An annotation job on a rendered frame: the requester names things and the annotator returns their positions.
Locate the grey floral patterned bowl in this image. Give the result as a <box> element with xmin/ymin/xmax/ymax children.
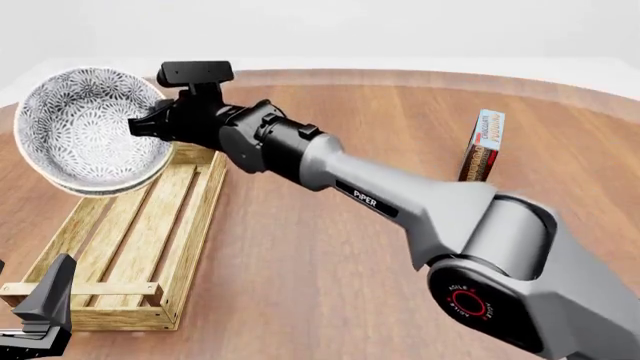
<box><xmin>13</xmin><ymin>66</ymin><xmax>175</xmax><ymax>190</ymax></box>
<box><xmin>42</xmin><ymin>144</ymin><xmax>177</xmax><ymax>198</ymax></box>

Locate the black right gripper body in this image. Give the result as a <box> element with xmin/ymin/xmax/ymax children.
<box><xmin>152</xmin><ymin>95</ymin><xmax>224</xmax><ymax>147</ymax></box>

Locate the chocolate pudding box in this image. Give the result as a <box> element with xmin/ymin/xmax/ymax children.
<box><xmin>456</xmin><ymin>108</ymin><xmax>507</xmax><ymax>184</ymax></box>

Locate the wooden slat tray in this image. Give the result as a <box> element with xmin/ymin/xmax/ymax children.
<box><xmin>0</xmin><ymin>140</ymin><xmax>229</xmax><ymax>333</ymax></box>

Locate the small black rounded plate on stalk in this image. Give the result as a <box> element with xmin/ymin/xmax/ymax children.
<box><xmin>156</xmin><ymin>59</ymin><xmax>235</xmax><ymax>102</ymax></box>

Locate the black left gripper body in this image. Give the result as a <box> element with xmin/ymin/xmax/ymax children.
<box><xmin>0</xmin><ymin>317</ymin><xmax>74</xmax><ymax>360</ymax></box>

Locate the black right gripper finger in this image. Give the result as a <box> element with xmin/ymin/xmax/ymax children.
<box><xmin>127</xmin><ymin>110</ymin><xmax>169</xmax><ymax>142</ymax></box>

